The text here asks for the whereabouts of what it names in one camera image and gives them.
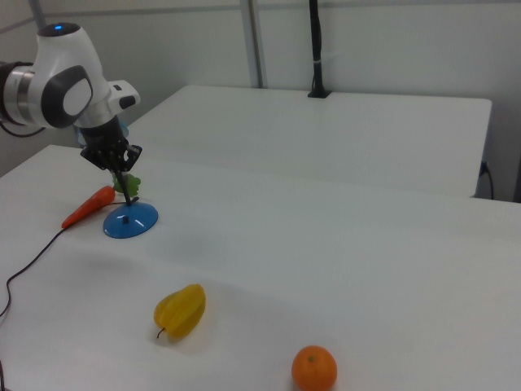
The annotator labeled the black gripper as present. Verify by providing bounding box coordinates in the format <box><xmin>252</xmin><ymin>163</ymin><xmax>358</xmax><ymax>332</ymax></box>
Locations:
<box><xmin>78</xmin><ymin>116</ymin><xmax>144</xmax><ymax>185</ymax></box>

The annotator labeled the blue desk lamp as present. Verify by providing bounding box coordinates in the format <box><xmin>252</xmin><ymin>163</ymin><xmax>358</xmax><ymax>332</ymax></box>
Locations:
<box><xmin>74</xmin><ymin>125</ymin><xmax>160</xmax><ymax>240</ymax></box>

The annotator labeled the orange toy carrot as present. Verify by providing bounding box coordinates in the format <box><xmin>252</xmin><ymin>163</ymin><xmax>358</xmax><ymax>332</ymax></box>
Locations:
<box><xmin>61</xmin><ymin>173</ymin><xmax>142</xmax><ymax>229</ymax></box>

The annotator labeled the yellow toy starfruit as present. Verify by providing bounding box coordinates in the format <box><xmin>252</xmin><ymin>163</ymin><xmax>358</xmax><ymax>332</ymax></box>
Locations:
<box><xmin>153</xmin><ymin>283</ymin><xmax>208</xmax><ymax>340</ymax></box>

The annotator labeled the white side table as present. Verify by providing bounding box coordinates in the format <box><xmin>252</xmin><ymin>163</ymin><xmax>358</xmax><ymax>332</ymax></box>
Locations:
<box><xmin>121</xmin><ymin>84</ymin><xmax>493</xmax><ymax>200</ymax></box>

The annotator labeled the black pole with clamp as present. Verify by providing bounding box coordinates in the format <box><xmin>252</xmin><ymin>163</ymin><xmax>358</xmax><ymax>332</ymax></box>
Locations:
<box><xmin>307</xmin><ymin>0</ymin><xmax>332</xmax><ymax>99</ymax></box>

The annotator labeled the orange toy mandarin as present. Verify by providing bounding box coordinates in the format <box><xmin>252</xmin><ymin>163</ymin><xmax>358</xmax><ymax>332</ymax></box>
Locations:
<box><xmin>291</xmin><ymin>345</ymin><xmax>339</xmax><ymax>391</ymax></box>

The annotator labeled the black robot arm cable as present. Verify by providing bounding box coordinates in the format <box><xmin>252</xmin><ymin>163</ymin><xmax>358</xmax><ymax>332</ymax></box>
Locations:
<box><xmin>0</xmin><ymin>121</ymin><xmax>46</xmax><ymax>138</ymax></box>

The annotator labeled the black lamp power cable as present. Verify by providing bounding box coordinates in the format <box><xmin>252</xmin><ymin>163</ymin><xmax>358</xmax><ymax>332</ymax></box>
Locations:
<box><xmin>0</xmin><ymin>198</ymin><xmax>140</xmax><ymax>319</ymax></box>

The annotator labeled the grey metal partition post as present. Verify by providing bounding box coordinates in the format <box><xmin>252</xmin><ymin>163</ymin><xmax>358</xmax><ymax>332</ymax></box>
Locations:
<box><xmin>239</xmin><ymin>0</ymin><xmax>270</xmax><ymax>89</ymax></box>

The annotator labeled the black wall socket cable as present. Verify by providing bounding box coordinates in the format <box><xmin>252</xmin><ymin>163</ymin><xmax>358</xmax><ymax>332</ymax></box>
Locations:
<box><xmin>479</xmin><ymin>160</ymin><xmax>496</xmax><ymax>200</ymax></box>

